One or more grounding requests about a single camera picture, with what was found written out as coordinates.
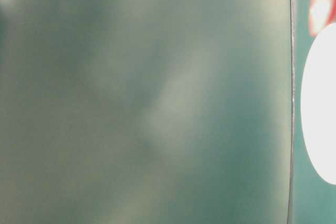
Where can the pink plastic soup spoon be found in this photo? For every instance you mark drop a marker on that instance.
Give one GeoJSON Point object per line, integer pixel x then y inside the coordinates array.
{"type": "Point", "coordinates": [321, 14]}

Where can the white round bowl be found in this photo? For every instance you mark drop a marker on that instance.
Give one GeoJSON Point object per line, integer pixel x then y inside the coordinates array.
{"type": "Point", "coordinates": [317, 104]}

